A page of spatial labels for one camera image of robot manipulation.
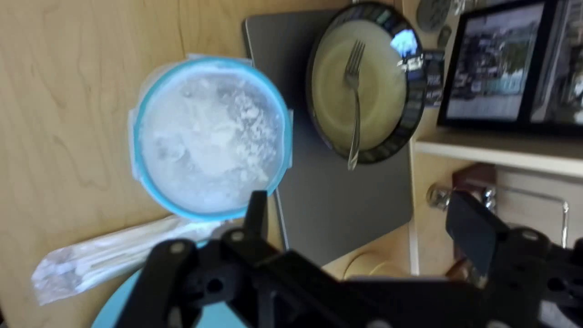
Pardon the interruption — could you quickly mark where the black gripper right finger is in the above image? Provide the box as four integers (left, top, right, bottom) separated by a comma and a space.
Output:
446, 189, 583, 328

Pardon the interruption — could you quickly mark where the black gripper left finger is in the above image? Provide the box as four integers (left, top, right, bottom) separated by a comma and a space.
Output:
116, 189, 288, 328

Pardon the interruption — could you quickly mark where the blue plate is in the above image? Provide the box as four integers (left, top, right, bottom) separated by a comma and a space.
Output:
89, 265, 248, 328

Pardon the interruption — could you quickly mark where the small brown glass jar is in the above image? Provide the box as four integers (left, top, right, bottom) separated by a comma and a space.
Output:
452, 161, 501, 196

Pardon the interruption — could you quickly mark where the plastic wrapped cutlery packet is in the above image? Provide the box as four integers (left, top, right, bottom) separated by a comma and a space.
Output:
29, 214, 228, 305

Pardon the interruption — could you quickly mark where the wooden shelf unit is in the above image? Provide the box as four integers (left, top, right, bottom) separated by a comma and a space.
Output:
399, 0, 583, 287

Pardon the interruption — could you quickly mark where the clear container with blue rim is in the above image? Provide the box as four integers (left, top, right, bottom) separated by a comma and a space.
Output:
127, 52, 295, 223

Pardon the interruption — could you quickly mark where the grey placemat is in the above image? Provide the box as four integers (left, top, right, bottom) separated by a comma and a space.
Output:
242, 7, 415, 267

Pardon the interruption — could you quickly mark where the silver fork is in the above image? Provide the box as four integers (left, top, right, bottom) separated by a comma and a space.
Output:
342, 38, 368, 171

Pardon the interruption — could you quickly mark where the black double photo frame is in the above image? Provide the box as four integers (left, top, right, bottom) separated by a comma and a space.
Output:
435, 0, 583, 136

